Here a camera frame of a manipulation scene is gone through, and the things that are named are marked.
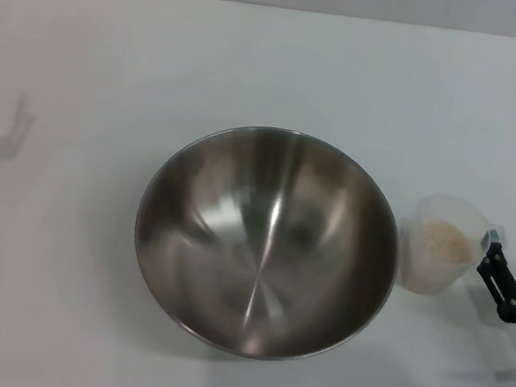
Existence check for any uncooked rice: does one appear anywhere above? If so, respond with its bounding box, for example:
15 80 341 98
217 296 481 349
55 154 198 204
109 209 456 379
402 215 478 300

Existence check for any translucent plastic measuring cup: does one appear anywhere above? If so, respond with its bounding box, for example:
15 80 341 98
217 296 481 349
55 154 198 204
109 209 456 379
393 188 508 306

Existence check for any stainless steel mixing bowl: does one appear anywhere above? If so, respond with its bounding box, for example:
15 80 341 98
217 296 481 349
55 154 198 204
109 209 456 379
116 107 417 378

